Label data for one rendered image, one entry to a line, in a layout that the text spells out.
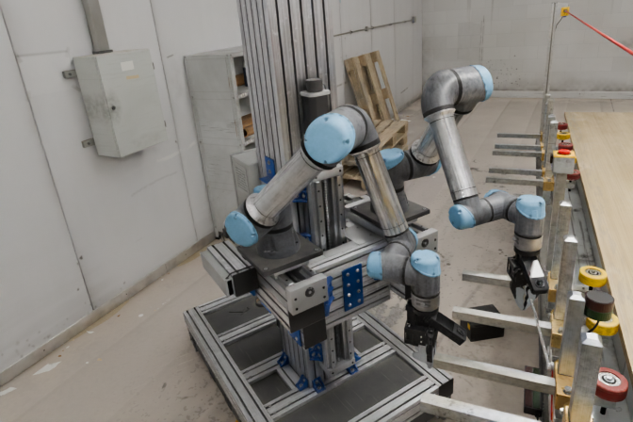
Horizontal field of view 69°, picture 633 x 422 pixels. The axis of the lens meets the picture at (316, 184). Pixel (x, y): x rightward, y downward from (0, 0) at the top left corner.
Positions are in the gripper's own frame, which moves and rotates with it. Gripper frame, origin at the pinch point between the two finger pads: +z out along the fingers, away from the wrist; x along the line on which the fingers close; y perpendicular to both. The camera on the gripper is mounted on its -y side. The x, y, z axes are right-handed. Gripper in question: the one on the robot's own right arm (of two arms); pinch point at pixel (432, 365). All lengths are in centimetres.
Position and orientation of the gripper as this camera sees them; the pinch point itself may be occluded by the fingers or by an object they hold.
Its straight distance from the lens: 143.8
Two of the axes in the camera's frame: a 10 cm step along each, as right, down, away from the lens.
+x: -4.0, 3.6, -8.4
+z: 0.8, 9.3, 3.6
